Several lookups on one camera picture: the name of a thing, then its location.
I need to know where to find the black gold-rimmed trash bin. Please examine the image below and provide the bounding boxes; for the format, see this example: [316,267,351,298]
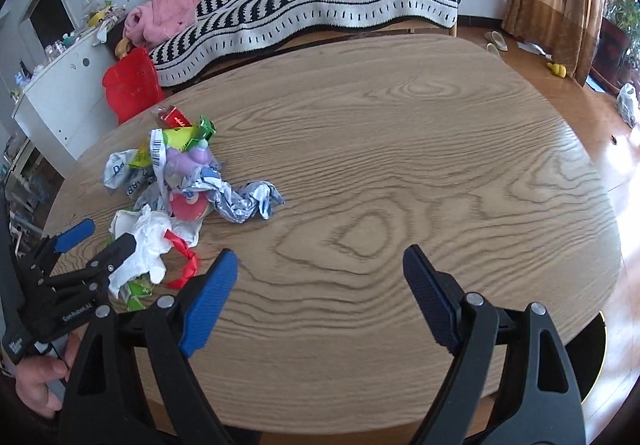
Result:
[565,311,608,402]

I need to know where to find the person's left hand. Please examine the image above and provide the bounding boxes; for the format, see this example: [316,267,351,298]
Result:
[14,332,81,419]

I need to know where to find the red ribbon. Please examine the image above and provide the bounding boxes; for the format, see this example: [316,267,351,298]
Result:
[162,228,202,291]

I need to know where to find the white crumpled tissue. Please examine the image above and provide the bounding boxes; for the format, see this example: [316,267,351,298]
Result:
[108,206,203,298]

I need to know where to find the pink round lid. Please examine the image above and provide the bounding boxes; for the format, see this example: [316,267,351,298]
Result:
[169,191,209,222]

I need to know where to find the blue white crumpled wrapper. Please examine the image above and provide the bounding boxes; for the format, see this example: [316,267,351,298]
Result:
[179,167,285,224]

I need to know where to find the purple plastic bottle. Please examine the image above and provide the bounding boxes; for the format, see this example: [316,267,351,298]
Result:
[164,140,218,182]

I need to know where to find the white cabinet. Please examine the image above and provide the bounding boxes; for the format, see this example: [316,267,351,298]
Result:
[13,28,117,178]

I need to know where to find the red small packet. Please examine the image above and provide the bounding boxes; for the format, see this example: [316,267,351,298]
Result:
[151,105,192,129]

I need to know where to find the green yellow snack wrapper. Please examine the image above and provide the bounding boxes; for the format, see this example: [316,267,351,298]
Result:
[163,116,216,152]

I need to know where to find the oval wooden table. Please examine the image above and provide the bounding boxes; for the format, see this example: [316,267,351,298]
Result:
[43,33,623,437]

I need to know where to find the red plastic bag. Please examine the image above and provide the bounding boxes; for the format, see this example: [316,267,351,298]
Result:
[102,48,165,124]

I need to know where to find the pink blanket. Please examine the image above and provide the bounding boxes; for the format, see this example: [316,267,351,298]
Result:
[122,0,203,50]

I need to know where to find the near beige slipper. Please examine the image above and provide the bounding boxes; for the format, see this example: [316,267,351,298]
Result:
[486,43,501,60]

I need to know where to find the beige slipper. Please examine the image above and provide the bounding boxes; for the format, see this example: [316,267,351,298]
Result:
[484,30,509,52]
[486,43,501,60]

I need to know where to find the yellow toy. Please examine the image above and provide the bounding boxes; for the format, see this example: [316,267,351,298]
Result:
[547,62,567,79]

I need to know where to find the far beige slipper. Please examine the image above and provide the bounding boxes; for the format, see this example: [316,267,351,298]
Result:
[484,30,509,52]

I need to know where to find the white plastic bag on floor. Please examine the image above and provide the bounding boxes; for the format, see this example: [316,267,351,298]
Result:
[616,82,639,128]

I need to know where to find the potted green plant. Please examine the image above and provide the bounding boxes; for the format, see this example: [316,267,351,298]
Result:
[590,0,639,95]

